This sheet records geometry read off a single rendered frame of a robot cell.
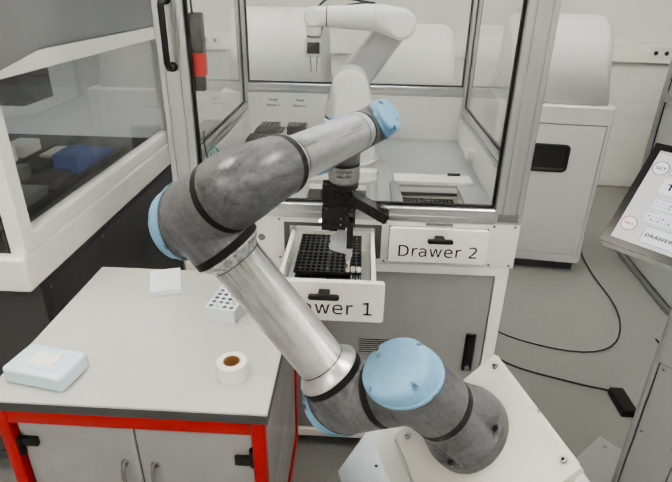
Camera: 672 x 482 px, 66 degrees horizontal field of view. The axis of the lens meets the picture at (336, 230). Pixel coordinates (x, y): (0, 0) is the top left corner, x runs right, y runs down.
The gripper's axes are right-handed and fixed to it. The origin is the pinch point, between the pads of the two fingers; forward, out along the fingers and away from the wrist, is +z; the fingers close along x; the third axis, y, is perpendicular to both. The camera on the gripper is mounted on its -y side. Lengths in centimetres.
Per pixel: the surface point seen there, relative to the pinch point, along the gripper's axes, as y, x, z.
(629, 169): -239, -320, 81
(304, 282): 10.8, 10.6, 2.1
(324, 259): 6.9, -6.0, 4.8
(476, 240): -37.0, -20.7, 5.0
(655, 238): -78, -4, -5
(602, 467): -92, -16, 91
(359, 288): -2.5, 10.8, 3.1
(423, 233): -21.3, -20.9, 3.3
